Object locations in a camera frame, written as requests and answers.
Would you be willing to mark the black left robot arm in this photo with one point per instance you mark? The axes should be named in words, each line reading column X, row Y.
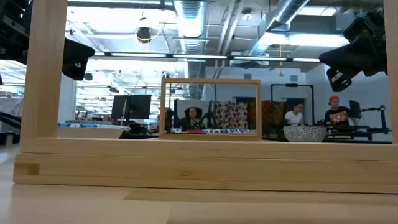
column 12, row 31

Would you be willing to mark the person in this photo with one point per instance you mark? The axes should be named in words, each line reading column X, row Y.
column 192, row 118
column 337, row 115
column 293, row 118

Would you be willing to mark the wooden shelf rack with frames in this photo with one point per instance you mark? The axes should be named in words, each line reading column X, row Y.
column 199, row 168

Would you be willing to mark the black bar with light strips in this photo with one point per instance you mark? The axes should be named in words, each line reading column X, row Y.
column 199, row 56

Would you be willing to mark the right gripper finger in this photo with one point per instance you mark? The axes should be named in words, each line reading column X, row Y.
column 340, row 79

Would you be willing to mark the black computer monitor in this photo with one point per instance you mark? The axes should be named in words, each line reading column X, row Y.
column 119, row 107
column 140, row 106

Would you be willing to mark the black metal stand frame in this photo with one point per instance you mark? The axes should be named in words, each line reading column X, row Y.
column 292, row 85

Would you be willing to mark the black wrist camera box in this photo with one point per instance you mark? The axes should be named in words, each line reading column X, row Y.
column 363, row 26

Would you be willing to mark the light patterned hanging cloth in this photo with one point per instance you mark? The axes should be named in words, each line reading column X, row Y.
column 231, row 115

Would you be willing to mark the grey patterned ceramic bowl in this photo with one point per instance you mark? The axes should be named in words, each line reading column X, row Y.
column 304, row 134

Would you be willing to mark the dark patterned hanging cloth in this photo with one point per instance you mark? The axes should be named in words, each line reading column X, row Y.
column 273, row 116

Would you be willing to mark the small black ball fixture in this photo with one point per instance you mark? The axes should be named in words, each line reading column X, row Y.
column 88, row 76

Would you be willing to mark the black ceiling dome device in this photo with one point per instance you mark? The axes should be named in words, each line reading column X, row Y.
column 143, row 34

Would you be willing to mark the black table edge rail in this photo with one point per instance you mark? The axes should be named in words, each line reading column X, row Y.
column 357, row 142

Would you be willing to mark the silver spiral ceiling duct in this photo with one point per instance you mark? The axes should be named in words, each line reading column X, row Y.
column 280, row 18
column 190, row 28

